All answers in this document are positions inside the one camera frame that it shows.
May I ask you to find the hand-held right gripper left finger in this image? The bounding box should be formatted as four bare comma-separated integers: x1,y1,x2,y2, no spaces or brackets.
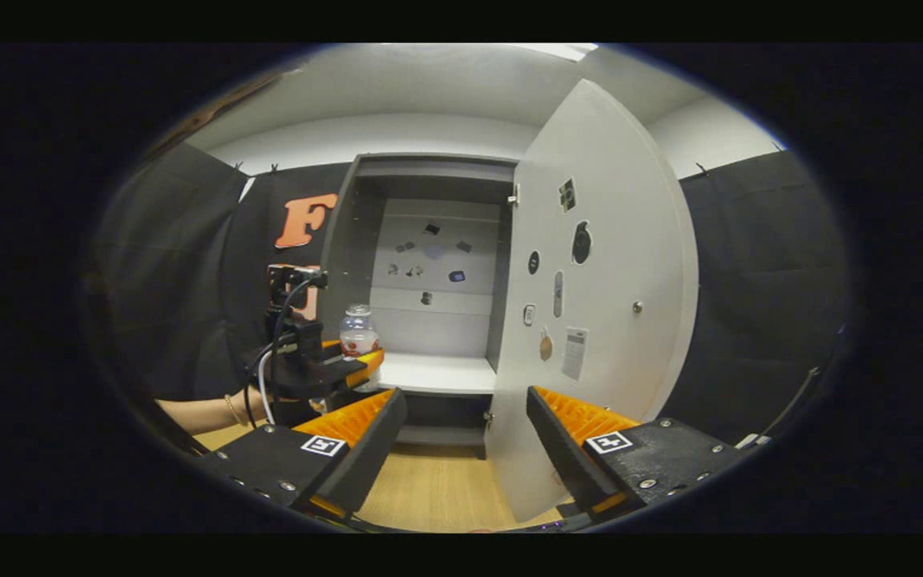
193,388,409,520

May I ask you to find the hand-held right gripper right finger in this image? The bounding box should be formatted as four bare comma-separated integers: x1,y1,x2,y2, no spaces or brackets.
526,385,751,523

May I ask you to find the clear plastic bottle red label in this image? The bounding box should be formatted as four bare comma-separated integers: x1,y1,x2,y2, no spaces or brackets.
339,304,381,359

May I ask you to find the grey cabinet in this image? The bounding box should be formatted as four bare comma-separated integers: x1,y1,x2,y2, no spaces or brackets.
319,152,520,460

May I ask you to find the beige cabinet door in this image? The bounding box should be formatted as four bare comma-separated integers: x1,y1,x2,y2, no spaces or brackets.
484,79,700,523

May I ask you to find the ceiling light panel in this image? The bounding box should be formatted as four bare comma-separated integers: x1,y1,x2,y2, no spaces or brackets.
510,43,600,63

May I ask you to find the white cable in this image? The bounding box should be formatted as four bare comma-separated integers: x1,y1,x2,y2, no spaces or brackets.
257,349,278,426

